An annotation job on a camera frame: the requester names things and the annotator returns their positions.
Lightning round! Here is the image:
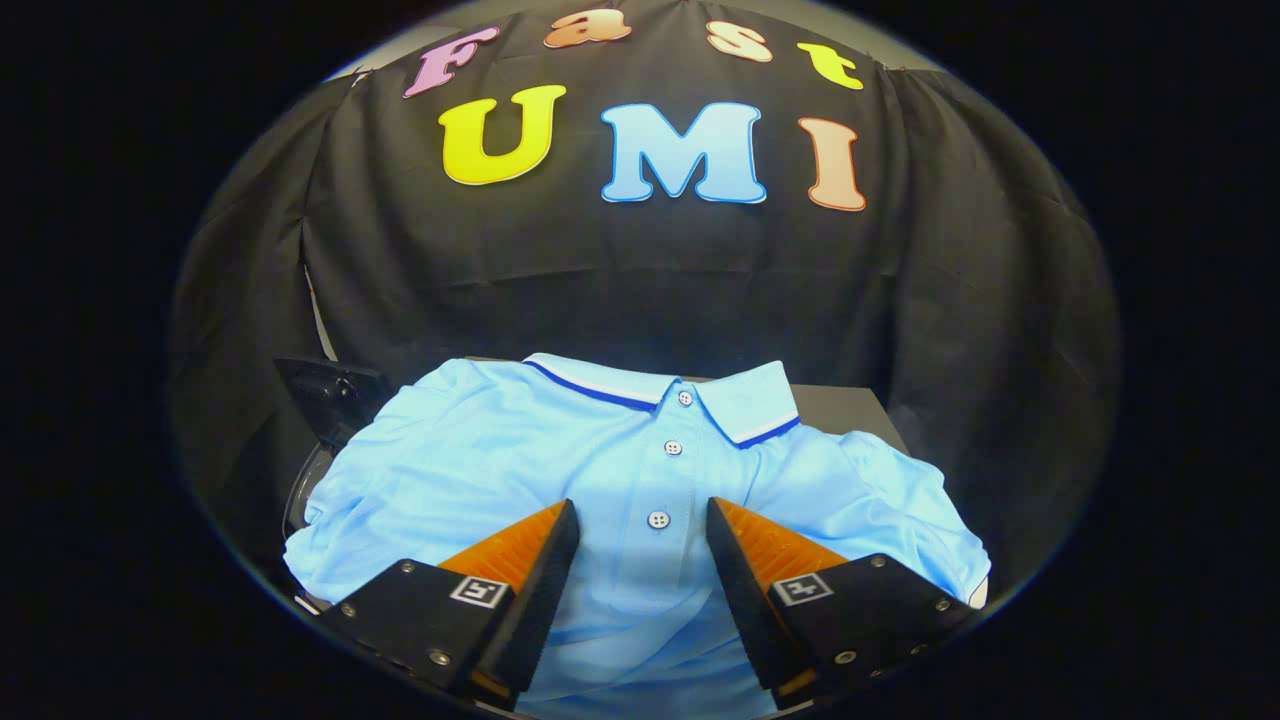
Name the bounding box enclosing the dark glass washing machine lid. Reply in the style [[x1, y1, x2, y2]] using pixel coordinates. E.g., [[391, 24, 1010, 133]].
[[273, 357, 396, 451]]

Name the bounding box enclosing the beige cabinet with dark top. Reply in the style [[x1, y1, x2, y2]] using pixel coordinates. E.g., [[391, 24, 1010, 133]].
[[690, 375, 911, 461]]

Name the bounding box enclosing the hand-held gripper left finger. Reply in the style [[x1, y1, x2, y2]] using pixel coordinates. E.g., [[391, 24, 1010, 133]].
[[315, 498, 583, 713]]

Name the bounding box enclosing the black backdrop cloth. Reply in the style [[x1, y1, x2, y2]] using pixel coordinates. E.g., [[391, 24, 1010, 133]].
[[170, 0, 1121, 601]]

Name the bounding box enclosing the light blue polo shirt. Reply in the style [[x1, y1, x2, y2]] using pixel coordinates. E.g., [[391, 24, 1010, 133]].
[[283, 352, 993, 720]]

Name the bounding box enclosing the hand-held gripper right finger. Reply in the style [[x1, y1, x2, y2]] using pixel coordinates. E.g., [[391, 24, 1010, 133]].
[[704, 496, 979, 713]]

